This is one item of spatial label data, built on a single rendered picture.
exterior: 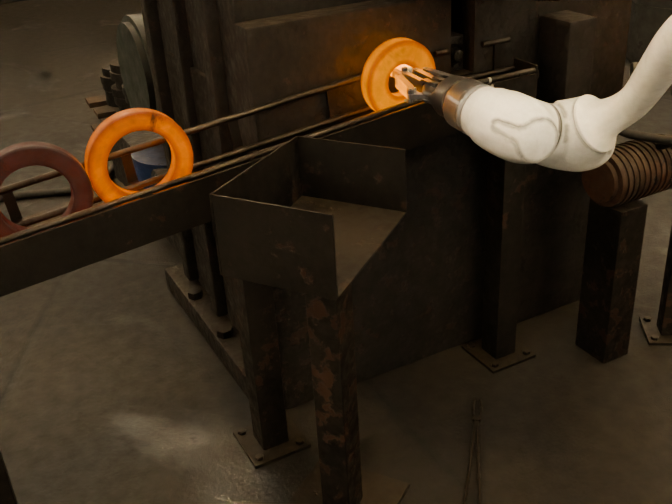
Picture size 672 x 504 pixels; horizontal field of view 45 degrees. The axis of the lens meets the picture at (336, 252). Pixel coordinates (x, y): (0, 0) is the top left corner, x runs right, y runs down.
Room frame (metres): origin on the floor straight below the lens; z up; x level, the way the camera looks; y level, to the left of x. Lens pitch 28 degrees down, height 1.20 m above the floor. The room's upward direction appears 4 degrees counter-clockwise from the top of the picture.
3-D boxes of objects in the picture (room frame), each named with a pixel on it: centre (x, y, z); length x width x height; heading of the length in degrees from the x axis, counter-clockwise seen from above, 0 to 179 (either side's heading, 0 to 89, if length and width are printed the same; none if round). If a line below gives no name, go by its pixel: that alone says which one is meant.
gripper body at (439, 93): (1.42, -0.21, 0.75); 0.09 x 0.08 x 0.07; 27
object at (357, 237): (1.17, 0.03, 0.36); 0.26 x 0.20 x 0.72; 151
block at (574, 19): (1.77, -0.53, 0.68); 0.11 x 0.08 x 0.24; 26
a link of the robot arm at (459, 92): (1.35, -0.25, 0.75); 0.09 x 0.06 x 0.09; 117
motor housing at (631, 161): (1.67, -0.68, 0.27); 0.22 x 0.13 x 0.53; 116
